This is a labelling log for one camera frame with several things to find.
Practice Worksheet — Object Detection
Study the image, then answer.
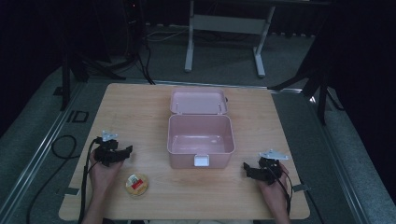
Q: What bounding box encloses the white metal desk frame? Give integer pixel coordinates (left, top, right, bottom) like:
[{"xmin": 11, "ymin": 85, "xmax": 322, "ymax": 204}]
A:
[{"xmin": 183, "ymin": 0, "xmax": 277, "ymax": 78}]

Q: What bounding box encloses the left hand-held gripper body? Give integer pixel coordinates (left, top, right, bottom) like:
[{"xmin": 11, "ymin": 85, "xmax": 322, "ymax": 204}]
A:
[{"xmin": 92, "ymin": 130, "xmax": 126, "ymax": 168}]

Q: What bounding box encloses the dark equipment tower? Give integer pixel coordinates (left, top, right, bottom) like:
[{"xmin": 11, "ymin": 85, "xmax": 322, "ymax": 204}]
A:
[{"xmin": 121, "ymin": 0, "xmax": 147, "ymax": 59}]

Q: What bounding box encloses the white floor cable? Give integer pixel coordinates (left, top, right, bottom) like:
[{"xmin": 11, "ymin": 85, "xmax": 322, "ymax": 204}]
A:
[{"xmin": 145, "ymin": 28, "xmax": 190, "ymax": 43}]

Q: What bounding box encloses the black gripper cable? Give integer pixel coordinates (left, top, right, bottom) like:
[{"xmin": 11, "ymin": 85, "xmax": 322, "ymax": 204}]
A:
[
  {"xmin": 266, "ymin": 161, "xmax": 294, "ymax": 217},
  {"xmin": 78, "ymin": 137, "xmax": 104, "ymax": 224}
]

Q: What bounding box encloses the pink plastic box with lid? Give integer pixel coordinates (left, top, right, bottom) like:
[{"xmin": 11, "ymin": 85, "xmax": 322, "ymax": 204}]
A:
[{"xmin": 166, "ymin": 88, "xmax": 236, "ymax": 170}]

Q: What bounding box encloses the grey tape strip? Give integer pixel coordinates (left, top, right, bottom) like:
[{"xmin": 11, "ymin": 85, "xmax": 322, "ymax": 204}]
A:
[
  {"xmin": 291, "ymin": 183, "xmax": 311, "ymax": 193},
  {"xmin": 63, "ymin": 187, "xmax": 81, "ymax": 197}
]

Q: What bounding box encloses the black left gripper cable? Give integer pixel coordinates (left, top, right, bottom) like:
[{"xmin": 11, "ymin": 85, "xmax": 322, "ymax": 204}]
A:
[{"xmin": 78, "ymin": 137, "xmax": 104, "ymax": 224}]

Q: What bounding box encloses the metal floor rail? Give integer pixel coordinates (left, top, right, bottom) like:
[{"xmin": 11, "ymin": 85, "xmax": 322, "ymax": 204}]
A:
[
  {"xmin": 0, "ymin": 81, "xmax": 87, "ymax": 220},
  {"xmin": 303, "ymin": 90, "xmax": 372, "ymax": 224}
]

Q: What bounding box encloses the black tripod stand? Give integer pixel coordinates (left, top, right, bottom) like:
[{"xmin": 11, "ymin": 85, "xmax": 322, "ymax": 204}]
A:
[
  {"xmin": 59, "ymin": 27, "xmax": 127, "ymax": 112},
  {"xmin": 268, "ymin": 27, "xmax": 346, "ymax": 126}
]

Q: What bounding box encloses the person's left hand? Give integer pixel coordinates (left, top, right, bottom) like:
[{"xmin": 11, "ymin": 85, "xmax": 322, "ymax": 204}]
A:
[{"xmin": 89, "ymin": 150, "xmax": 124, "ymax": 194}]

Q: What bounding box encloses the person's right hand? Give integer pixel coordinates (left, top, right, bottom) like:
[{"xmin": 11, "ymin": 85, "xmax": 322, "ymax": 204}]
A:
[{"xmin": 256, "ymin": 162, "xmax": 291, "ymax": 203}]

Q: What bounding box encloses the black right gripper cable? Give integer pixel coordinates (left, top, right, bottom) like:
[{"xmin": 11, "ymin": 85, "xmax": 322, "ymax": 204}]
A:
[{"xmin": 266, "ymin": 161, "xmax": 294, "ymax": 217}]

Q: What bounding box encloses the black tape floor mark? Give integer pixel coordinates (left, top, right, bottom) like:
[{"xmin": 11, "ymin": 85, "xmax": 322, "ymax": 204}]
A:
[{"xmin": 65, "ymin": 109, "xmax": 91, "ymax": 124}]

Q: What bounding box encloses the black looped floor cable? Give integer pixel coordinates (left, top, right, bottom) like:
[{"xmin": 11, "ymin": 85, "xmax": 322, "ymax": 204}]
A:
[{"xmin": 25, "ymin": 134, "xmax": 78, "ymax": 224}]

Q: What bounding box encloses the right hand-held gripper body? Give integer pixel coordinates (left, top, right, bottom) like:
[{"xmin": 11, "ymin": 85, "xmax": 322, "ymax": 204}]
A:
[{"xmin": 250, "ymin": 148, "xmax": 290, "ymax": 187}]

